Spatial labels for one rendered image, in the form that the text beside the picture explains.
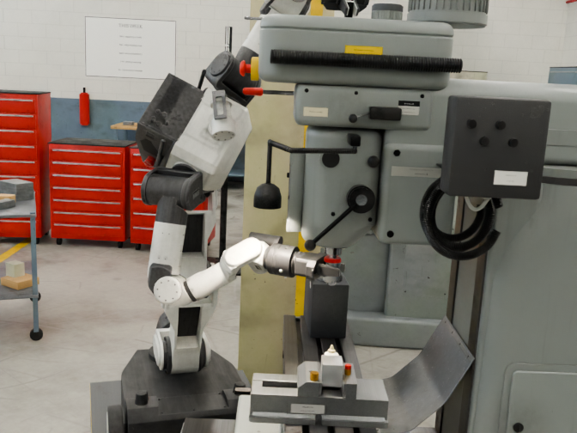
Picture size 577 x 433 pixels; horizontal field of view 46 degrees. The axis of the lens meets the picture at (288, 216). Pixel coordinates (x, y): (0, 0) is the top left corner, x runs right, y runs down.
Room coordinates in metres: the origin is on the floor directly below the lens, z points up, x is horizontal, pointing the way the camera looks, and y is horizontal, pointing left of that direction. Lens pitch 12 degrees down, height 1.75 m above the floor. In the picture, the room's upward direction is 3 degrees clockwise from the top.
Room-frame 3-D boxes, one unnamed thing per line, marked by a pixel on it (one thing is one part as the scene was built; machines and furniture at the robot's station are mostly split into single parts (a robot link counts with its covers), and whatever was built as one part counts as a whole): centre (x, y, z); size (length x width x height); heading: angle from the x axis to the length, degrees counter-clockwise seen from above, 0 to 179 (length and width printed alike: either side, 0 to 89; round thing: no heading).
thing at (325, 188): (1.78, -0.13, 1.47); 0.21 x 0.19 x 0.32; 1
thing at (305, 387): (1.61, -0.07, 0.99); 0.12 x 0.06 x 0.04; 0
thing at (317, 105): (1.78, -0.17, 1.68); 0.34 x 0.24 x 0.10; 91
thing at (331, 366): (1.61, -0.13, 1.01); 0.06 x 0.05 x 0.06; 0
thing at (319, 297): (2.22, -0.14, 1.00); 0.22 x 0.12 x 0.20; 5
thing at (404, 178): (1.78, -0.32, 1.47); 0.24 x 0.19 x 0.26; 1
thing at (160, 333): (2.47, 0.39, 0.68); 0.21 x 0.20 x 0.13; 18
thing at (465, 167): (1.45, -0.43, 1.62); 0.20 x 0.09 x 0.21; 91
